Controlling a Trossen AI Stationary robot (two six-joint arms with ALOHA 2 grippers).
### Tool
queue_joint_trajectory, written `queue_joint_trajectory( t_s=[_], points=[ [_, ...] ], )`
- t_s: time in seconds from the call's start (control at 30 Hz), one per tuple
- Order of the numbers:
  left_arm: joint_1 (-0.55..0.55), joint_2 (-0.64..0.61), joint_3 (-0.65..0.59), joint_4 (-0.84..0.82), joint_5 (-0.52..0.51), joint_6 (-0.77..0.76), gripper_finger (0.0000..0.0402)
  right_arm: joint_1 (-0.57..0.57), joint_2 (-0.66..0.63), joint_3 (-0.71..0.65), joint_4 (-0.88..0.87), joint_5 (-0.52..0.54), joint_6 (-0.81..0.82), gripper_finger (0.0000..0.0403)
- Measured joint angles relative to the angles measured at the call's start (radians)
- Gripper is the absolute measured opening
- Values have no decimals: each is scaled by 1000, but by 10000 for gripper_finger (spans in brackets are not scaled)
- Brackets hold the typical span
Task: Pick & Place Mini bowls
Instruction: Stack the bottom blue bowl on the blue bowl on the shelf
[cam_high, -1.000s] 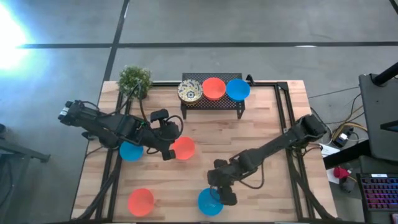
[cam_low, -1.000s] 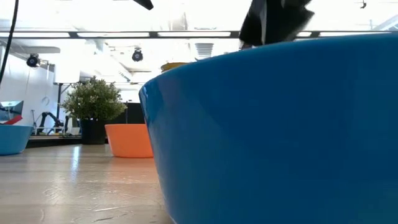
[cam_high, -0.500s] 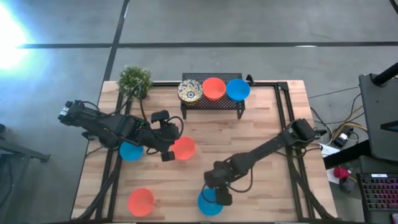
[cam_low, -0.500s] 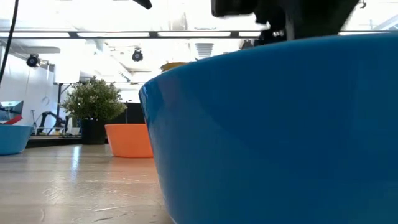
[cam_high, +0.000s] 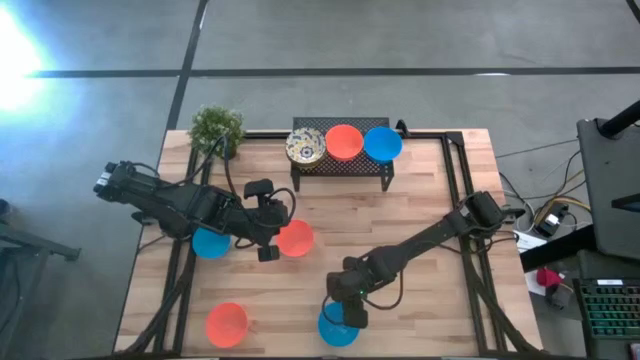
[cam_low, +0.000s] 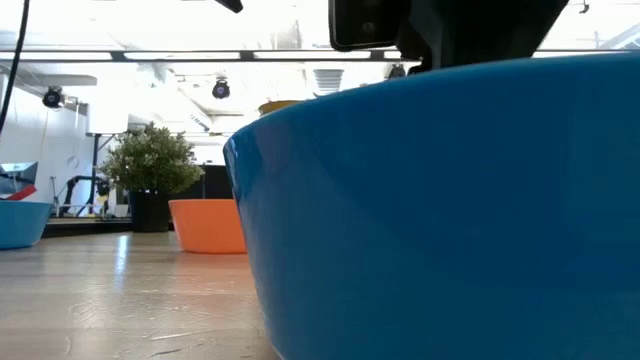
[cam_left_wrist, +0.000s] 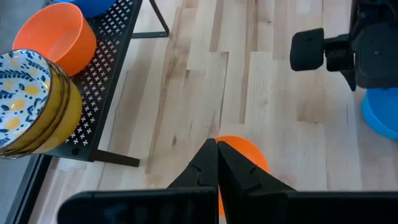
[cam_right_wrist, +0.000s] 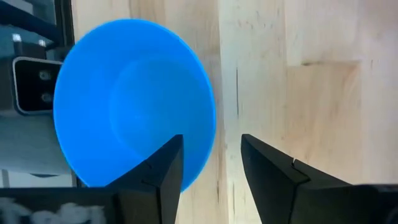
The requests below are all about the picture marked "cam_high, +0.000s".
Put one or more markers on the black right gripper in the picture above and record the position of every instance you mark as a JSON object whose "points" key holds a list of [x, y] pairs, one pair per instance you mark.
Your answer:
{"points": [[352, 282]]}

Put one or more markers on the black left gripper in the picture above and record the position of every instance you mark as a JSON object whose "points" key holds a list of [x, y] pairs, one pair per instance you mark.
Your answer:
{"points": [[262, 220]]}

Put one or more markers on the orange mini bowl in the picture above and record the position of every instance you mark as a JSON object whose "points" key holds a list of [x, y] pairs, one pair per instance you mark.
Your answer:
{"points": [[226, 325], [298, 241], [344, 141]]}

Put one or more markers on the blue mini bowl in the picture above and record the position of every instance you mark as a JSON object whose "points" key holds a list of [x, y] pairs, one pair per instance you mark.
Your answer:
{"points": [[332, 336], [382, 144], [210, 246]]}

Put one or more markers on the yellow blue patterned bowl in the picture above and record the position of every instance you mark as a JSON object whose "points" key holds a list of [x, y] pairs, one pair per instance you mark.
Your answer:
{"points": [[305, 145]]}

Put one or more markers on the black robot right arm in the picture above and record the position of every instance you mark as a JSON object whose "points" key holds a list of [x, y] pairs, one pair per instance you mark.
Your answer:
{"points": [[430, 235]]}

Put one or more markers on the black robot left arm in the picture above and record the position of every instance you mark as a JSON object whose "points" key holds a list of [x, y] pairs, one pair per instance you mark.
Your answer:
{"points": [[165, 200]]}

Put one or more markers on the black perforated metal rack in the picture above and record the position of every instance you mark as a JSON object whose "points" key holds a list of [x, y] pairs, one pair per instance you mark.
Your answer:
{"points": [[350, 168]]}

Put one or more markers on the green potted plant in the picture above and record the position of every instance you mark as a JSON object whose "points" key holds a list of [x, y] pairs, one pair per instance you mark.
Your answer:
{"points": [[215, 127]]}

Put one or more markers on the small black clamp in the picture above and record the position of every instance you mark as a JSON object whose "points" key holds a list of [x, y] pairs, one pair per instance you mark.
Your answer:
{"points": [[401, 127]]}

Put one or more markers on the white paper sheet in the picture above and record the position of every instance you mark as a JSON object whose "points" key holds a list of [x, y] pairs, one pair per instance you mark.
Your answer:
{"points": [[534, 288], [530, 243]]}

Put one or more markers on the red cloth bundle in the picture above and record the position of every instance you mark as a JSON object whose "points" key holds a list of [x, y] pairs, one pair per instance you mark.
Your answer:
{"points": [[547, 277]]}

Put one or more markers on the black flat bar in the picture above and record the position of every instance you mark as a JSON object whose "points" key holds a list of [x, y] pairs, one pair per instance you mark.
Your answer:
{"points": [[555, 250]]}

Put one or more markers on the small dark grey device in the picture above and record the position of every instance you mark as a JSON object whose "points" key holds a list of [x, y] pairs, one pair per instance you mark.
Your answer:
{"points": [[557, 296]]}

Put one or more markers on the black power adapter box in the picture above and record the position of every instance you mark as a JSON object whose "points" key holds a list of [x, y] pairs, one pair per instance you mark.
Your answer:
{"points": [[551, 223]]}

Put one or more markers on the black floor stand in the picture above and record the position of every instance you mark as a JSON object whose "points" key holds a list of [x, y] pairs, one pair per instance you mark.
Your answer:
{"points": [[40, 242]]}

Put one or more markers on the black laptop backlit keyboard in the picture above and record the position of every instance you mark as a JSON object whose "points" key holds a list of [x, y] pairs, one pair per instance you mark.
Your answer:
{"points": [[612, 310]]}

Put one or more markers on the dark grey flat panel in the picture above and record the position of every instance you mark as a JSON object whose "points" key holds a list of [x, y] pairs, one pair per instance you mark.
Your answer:
{"points": [[610, 200]]}

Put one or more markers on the black diagonal pole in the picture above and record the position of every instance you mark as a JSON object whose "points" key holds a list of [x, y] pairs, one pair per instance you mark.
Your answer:
{"points": [[620, 120]]}

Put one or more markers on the black metal table frame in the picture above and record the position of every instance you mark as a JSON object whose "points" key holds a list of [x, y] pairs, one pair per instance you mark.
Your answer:
{"points": [[425, 134]]}

